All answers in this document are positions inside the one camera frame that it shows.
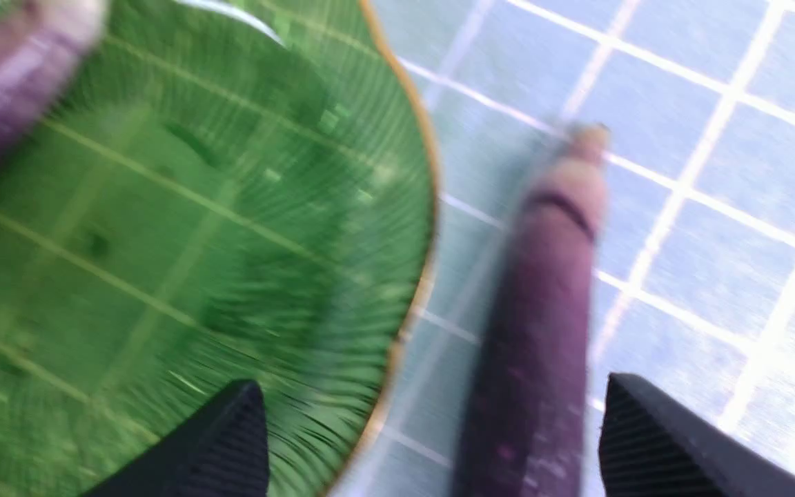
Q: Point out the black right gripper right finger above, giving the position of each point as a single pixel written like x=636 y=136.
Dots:
x=651 y=445

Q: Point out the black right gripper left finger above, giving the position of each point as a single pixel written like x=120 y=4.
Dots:
x=221 y=450

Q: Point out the dark purple eggplant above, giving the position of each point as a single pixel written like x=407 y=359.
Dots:
x=42 y=46
x=523 y=429

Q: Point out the green checkered tablecloth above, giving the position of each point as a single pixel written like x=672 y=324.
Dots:
x=695 y=285

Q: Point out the green ribbed glass plate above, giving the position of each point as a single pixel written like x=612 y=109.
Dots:
x=228 y=190

